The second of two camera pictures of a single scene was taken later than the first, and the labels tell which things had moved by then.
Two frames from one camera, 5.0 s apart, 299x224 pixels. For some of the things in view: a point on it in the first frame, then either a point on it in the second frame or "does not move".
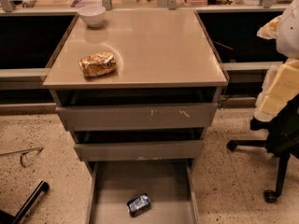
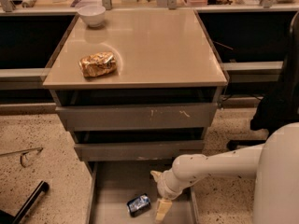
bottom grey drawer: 168,183 does not move
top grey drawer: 140,117 does not move
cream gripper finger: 270,29 to 163,207
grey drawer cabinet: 139,128 does not move
